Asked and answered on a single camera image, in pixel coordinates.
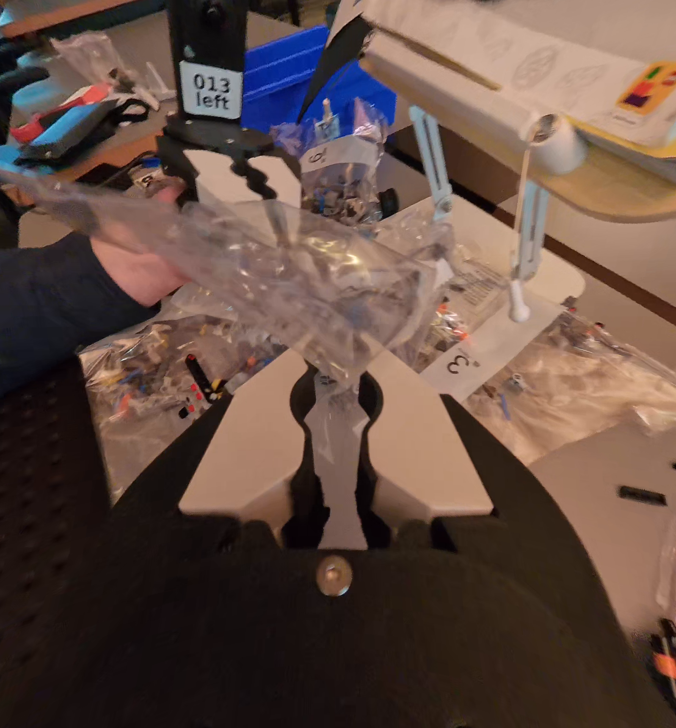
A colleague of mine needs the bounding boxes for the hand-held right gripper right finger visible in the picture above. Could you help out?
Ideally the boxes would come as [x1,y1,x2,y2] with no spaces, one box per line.
[356,358,495,549]

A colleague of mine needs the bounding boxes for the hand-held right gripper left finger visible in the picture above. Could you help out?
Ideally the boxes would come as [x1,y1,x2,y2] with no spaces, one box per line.
[179,351,331,549]

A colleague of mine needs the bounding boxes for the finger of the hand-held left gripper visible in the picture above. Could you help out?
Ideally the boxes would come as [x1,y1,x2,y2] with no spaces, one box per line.
[249,154,303,212]
[184,149,266,206]

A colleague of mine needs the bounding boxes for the black orange lego assembly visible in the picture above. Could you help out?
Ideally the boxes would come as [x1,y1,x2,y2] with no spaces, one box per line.
[177,351,232,420]

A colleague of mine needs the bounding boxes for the clear bag white strip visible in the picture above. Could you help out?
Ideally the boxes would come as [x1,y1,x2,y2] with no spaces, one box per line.
[0,156,459,389]

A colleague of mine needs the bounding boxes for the person's left forearm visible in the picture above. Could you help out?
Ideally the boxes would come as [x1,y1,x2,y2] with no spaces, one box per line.
[0,233,163,414]

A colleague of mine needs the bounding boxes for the full clear lego parts bag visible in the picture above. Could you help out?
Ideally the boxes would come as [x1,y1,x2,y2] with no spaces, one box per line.
[272,97,399,229]

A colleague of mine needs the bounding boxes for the large clear lego parts bag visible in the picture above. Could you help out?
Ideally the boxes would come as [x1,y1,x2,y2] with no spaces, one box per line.
[422,310,676,465]

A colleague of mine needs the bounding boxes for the person's left hand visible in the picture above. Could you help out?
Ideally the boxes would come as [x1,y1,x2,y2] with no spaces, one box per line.
[89,185,203,308]

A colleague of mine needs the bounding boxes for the white plastic stand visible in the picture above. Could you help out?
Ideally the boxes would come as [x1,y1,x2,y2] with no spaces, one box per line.
[138,58,177,113]

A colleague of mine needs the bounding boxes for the blue plastic bin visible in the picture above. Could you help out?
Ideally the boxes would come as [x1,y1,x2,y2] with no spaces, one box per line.
[241,24,399,144]

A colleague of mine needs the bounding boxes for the small clear background bag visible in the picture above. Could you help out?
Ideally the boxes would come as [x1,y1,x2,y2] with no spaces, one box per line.
[49,30,132,93]

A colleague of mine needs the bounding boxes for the wooden background desk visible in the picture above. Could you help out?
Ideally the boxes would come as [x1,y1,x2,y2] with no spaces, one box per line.
[0,0,166,39]

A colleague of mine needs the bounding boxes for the red flat object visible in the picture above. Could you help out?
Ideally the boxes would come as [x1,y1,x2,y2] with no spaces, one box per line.
[9,82,114,143]

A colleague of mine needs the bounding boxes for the small bag red blue parts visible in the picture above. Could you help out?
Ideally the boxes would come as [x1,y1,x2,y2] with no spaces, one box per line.
[78,317,283,434]

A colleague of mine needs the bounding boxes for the blue foam block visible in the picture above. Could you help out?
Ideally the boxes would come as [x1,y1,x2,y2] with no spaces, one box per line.
[0,97,119,177]

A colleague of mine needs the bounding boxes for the black office chair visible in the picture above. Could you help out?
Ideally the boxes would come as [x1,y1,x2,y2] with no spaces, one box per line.
[0,36,52,155]

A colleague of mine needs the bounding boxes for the instruction booklet stack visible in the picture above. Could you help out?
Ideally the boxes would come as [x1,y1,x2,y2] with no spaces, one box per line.
[295,0,676,187]

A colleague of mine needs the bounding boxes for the white shelf bracket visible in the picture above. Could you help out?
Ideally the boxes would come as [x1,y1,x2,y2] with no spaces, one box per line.
[408,104,455,224]
[507,184,550,283]

